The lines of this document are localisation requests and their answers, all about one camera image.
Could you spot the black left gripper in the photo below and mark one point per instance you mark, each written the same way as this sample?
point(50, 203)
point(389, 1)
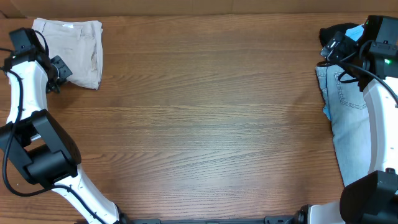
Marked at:
point(61, 70)

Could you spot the beige khaki shorts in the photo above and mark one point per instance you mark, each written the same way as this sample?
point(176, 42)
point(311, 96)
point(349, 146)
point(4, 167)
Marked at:
point(79, 45)

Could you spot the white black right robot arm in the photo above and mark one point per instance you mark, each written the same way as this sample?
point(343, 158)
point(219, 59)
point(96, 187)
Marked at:
point(358, 80)

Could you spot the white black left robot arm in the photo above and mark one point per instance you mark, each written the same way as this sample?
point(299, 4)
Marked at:
point(39, 155)

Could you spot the light blue denim jeans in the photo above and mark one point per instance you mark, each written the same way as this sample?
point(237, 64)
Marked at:
point(346, 109)

